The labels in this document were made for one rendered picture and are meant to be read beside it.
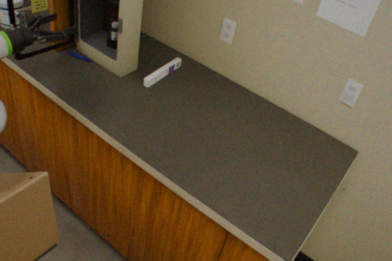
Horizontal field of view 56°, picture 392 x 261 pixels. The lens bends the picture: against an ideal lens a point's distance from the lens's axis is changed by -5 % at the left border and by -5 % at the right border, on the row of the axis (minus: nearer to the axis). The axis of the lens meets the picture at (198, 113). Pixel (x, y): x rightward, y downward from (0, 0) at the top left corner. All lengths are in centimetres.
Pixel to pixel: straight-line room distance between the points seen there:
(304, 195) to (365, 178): 49
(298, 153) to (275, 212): 34
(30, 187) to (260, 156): 90
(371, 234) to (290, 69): 92
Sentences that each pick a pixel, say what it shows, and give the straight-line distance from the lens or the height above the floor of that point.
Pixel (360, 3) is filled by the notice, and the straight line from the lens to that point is 155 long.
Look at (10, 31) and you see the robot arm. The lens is 148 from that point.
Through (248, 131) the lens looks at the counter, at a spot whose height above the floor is 94.
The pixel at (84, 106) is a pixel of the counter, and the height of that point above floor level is 94.
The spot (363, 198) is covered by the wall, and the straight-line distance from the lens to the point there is 194.
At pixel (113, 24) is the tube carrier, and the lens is 179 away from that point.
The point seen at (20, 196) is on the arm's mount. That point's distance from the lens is 96.
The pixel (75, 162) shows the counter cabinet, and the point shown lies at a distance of 191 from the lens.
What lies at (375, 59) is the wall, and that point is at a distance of 160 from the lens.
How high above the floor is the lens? 196
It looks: 39 degrees down
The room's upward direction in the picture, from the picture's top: 12 degrees clockwise
